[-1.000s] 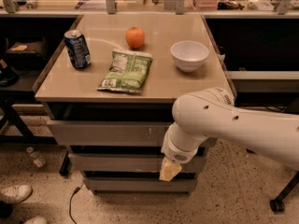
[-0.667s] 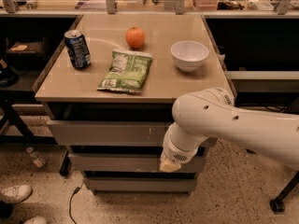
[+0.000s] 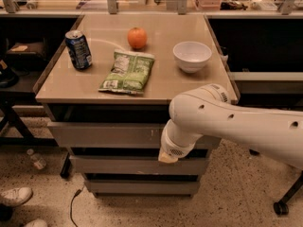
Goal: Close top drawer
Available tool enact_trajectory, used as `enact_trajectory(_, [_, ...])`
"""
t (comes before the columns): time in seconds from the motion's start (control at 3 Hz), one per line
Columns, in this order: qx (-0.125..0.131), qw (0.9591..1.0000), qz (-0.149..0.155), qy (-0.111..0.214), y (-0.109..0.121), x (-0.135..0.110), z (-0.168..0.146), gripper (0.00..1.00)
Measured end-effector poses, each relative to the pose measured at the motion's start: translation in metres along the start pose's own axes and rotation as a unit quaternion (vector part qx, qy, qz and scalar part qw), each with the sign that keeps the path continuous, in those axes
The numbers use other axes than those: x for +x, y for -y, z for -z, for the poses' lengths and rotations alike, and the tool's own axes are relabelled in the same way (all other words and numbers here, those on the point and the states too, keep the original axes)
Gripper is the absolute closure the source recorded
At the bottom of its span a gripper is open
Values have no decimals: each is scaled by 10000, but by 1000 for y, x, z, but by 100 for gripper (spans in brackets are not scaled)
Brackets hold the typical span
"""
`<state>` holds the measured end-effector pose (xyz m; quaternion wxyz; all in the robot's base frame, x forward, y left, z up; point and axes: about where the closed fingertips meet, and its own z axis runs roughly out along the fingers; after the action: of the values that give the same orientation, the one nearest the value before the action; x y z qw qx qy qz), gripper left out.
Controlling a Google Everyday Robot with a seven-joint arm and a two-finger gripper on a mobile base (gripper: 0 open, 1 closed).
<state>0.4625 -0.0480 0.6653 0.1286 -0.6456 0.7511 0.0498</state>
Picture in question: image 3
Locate orange fruit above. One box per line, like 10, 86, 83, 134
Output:
127, 27, 148, 49

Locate grey bottom drawer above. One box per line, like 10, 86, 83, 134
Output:
84, 180, 200, 195

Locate white sneaker lower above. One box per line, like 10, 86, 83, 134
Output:
23, 218, 48, 227

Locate black office chair base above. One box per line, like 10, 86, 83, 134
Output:
244, 149, 302, 218

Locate blue soda can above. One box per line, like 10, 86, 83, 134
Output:
65, 30, 92, 70

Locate black stand left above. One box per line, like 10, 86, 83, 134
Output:
0, 61, 57, 147

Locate grey top drawer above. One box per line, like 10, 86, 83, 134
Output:
46, 120, 222, 150

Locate black cable on floor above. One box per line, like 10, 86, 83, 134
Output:
69, 186, 85, 227

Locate white sneaker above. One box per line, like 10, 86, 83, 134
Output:
23, 218, 48, 227
0, 187, 33, 207

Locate grey drawer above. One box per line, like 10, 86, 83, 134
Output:
46, 120, 222, 150
84, 180, 200, 195
70, 156, 209, 175

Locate white sneaker upper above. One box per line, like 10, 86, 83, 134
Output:
0, 187, 33, 207

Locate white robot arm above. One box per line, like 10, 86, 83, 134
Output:
158, 84, 303, 169

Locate white bowl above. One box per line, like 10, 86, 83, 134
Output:
172, 41, 212, 73

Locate grey drawer cabinet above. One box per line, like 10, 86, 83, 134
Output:
36, 13, 239, 123

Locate green chip bag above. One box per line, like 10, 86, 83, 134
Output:
98, 49, 155, 95

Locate grey middle drawer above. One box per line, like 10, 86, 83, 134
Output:
70, 156, 209, 175

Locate plastic bottle on floor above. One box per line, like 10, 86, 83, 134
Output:
27, 148, 46, 170

